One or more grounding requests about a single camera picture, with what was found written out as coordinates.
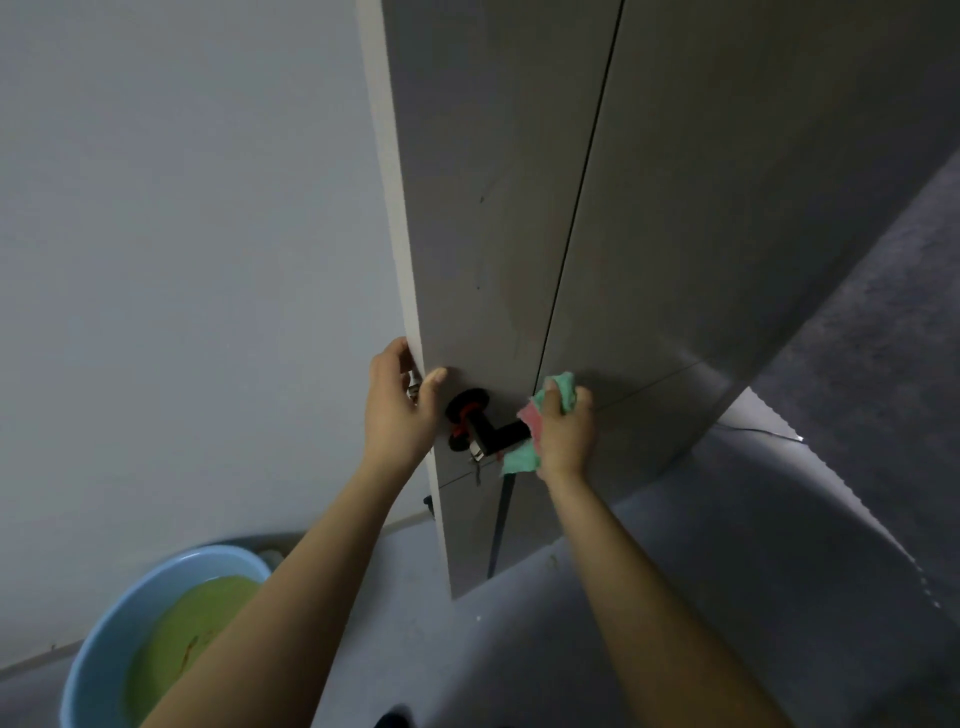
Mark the green and pink cleaning cloth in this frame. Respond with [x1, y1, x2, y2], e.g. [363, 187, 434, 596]
[499, 372, 579, 478]

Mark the person's left forearm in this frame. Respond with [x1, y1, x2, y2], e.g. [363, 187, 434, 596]
[142, 456, 414, 728]

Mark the blue plastic basin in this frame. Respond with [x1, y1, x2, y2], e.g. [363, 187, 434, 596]
[60, 545, 273, 728]

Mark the grey door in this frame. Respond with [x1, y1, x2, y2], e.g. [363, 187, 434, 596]
[355, 0, 625, 601]

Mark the person's left hand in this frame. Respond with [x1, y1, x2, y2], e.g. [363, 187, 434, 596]
[363, 336, 449, 475]

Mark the grey wall panel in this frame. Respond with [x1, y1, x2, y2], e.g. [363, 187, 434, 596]
[489, 0, 960, 579]

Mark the person's right forearm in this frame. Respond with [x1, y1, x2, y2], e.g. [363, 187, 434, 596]
[541, 472, 796, 728]

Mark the black door handle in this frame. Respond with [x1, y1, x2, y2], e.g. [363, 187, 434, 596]
[444, 387, 531, 459]

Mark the person's right hand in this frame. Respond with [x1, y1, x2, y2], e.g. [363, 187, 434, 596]
[535, 378, 599, 483]

